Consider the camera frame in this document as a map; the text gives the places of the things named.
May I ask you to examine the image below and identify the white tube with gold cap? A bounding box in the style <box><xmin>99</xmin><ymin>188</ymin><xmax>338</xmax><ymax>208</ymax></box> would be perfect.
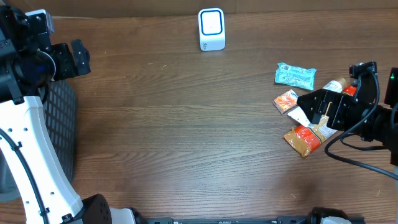
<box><xmin>287</xmin><ymin>78</ymin><xmax>348</xmax><ymax>127</ymax></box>

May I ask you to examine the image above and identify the orange tissue pack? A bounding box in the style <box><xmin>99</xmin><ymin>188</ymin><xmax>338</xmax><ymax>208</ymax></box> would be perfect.
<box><xmin>273</xmin><ymin>90</ymin><xmax>298</xmax><ymax>114</ymax></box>

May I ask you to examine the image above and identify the orange spaghetti pasta package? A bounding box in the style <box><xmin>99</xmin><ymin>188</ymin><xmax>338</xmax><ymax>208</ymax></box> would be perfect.
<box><xmin>284</xmin><ymin>106</ymin><xmax>336</xmax><ymax>157</ymax></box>

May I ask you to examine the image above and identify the teal tissue pack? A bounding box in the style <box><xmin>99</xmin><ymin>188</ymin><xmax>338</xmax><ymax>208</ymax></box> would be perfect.
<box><xmin>274</xmin><ymin>62</ymin><xmax>317</xmax><ymax>91</ymax></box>

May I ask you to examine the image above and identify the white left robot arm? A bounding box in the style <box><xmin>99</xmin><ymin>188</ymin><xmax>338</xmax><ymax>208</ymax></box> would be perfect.
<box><xmin>1</xmin><ymin>5</ymin><xmax>140</xmax><ymax>224</ymax></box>

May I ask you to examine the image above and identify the grey plastic shopping basket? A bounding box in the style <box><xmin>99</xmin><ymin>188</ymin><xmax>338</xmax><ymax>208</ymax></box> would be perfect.
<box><xmin>0</xmin><ymin>79</ymin><xmax>77</xmax><ymax>202</ymax></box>

